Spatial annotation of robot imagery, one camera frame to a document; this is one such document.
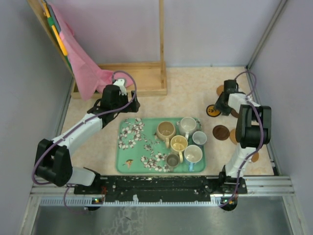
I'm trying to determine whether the woven rattan coaster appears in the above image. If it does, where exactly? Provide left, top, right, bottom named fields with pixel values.
left=216, top=85, right=224, bottom=96

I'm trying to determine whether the dark reddish wooden coaster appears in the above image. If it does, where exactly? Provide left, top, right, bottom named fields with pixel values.
left=231, top=109, right=239, bottom=118

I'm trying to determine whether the dark brown wooden coaster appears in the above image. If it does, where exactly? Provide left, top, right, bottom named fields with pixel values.
left=212, top=125, right=230, bottom=141

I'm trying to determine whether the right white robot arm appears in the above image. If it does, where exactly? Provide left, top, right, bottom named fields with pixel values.
left=214, top=80, right=271, bottom=194

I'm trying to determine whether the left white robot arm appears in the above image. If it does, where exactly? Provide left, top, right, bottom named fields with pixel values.
left=31, top=78, right=140, bottom=194

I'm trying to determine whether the light woven coaster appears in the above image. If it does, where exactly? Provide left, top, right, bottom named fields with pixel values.
left=229, top=128, right=238, bottom=145

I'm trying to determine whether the small blue-grey cup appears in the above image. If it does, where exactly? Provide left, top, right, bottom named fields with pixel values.
left=192, top=131, right=207, bottom=146

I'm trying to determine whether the light brown wooden coaster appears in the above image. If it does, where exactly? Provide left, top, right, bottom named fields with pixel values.
left=250, top=152, right=259, bottom=163

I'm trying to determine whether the small grey cup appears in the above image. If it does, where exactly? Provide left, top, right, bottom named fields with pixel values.
left=166, top=154, right=180, bottom=172

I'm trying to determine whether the pink cloth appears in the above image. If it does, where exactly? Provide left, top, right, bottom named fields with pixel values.
left=47, top=2, right=128, bottom=101

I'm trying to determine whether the wooden rack stand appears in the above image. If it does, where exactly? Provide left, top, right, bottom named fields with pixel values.
left=28, top=0, right=167, bottom=96

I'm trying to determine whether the green floral tray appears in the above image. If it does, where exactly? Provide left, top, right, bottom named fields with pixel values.
left=115, top=117, right=207, bottom=174

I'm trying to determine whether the white grey mug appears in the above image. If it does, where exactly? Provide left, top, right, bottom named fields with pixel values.
left=178, top=117, right=197, bottom=140

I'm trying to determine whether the beige mug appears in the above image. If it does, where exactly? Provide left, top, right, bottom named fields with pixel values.
left=156, top=121, right=176, bottom=148

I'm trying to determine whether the yellow mug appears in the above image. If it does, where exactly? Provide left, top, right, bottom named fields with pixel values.
left=170, top=135, right=188, bottom=163

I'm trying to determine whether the light blue mug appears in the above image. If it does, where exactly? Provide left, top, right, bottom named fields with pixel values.
left=183, top=145, right=203, bottom=172

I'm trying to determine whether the yellow green hanger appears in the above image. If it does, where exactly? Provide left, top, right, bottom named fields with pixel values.
left=41, top=0, right=68, bottom=56

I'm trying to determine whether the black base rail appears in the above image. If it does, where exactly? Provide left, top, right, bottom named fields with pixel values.
left=74, top=171, right=247, bottom=202

